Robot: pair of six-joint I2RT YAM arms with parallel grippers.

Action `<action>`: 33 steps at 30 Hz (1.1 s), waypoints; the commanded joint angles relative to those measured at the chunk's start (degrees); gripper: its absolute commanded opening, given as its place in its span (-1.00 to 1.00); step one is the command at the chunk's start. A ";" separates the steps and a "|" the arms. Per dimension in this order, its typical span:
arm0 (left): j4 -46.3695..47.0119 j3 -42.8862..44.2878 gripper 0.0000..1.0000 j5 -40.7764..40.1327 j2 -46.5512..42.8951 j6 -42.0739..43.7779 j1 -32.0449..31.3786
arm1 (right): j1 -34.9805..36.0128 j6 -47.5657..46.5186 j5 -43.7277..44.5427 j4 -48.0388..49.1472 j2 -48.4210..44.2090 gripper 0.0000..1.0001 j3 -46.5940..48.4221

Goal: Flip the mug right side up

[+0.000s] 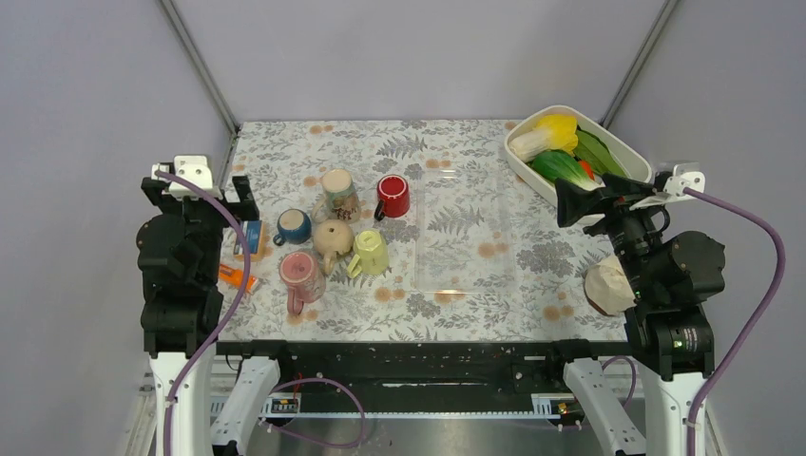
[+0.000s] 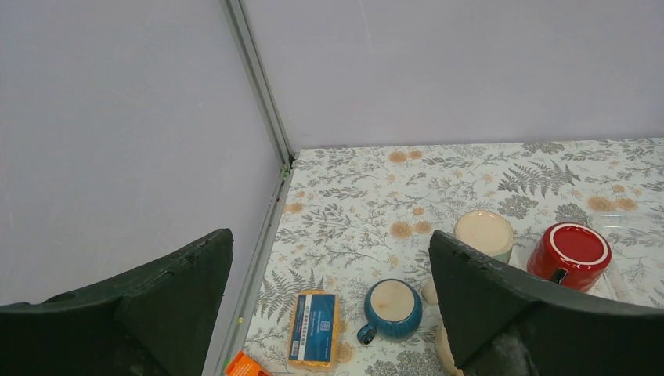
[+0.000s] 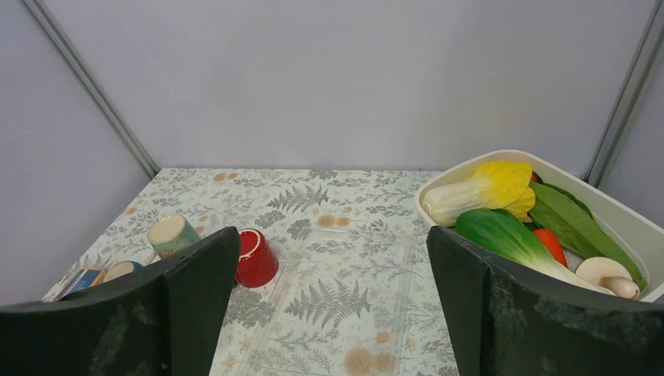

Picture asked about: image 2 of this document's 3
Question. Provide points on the cream floral ceramic mug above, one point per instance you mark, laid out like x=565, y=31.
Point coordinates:
x=486, y=232

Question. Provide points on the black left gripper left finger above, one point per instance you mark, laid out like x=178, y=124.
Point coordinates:
x=155, y=319

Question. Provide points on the blue ribbed ceramic mug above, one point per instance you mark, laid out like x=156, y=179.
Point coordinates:
x=393, y=310

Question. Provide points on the small orange box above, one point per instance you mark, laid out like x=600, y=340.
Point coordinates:
x=243, y=365

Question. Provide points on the red ceramic mug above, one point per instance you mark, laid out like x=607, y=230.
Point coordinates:
x=570, y=254

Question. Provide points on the clear plastic tray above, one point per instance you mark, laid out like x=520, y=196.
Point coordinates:
x=635, y=273

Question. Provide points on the aluminium corner frame post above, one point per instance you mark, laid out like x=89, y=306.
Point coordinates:
x=257, y=77

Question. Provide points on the blue orange sponge pack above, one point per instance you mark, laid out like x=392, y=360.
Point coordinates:
x=314, y=331

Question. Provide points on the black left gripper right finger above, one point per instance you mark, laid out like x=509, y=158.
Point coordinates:
x=501, y=320

